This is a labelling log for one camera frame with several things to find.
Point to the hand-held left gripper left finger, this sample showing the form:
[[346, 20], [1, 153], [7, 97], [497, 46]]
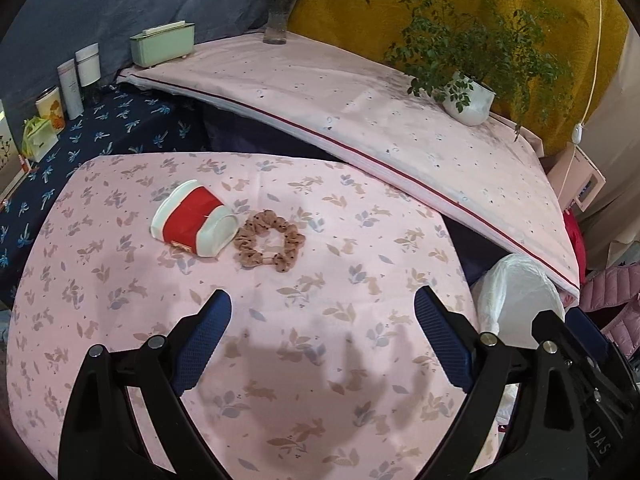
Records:
[[205, 340]]

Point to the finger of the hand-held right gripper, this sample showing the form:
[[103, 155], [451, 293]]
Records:
[[546, 322], [589, 319]]

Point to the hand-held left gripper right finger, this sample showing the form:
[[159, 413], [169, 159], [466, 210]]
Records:
[[445, 340]]

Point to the white plastic bag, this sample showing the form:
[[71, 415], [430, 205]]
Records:
[[515, 290]]

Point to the pink padded jacket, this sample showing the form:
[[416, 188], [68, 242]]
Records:
[[617, 300]]

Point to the red cloth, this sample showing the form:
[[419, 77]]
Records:
[[574, 237]]

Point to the pink leaf print tablecloth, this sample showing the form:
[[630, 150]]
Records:
[[310, 310]]

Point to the tan scrunchie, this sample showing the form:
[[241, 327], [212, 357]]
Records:
[[247, 237]]

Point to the red and white pouch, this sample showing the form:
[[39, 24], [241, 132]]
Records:
[[192, 217]]

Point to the pink appliance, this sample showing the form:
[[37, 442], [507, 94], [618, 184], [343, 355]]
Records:
[[575, 180]]

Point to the white plant pot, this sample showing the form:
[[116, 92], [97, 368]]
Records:
[[472, 102]]

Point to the navy floral cloth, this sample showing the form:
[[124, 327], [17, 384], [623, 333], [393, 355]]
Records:
[[115, 125]]

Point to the pink pad with red stripe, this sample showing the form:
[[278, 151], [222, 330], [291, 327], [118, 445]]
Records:
[[350, 115]]

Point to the small green bag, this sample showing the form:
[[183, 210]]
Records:
[[40, 137]]

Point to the white printed card box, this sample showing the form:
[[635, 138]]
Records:
[[6, 150]]

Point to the yellow printed can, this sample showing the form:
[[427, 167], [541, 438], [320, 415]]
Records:
[[50, 110]]

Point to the tall white bottle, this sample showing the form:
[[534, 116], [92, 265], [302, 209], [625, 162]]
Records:
[[71, 91]]

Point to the short white cylinder jar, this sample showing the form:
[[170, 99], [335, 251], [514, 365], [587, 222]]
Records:
[[89, 67]]

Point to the pale green box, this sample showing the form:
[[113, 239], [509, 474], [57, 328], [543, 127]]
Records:
[[162, 45]]

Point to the green leafy plant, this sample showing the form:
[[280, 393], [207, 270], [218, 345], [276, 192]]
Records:
[[475, 30]]

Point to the glass vase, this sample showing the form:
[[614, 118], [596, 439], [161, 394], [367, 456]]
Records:
[[277, 20]]

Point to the yellow backdrop cloth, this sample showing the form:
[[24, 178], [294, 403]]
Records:
[[350, 15]]

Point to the blue backdrop cloth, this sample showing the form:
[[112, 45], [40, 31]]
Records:
[[125, 0]]

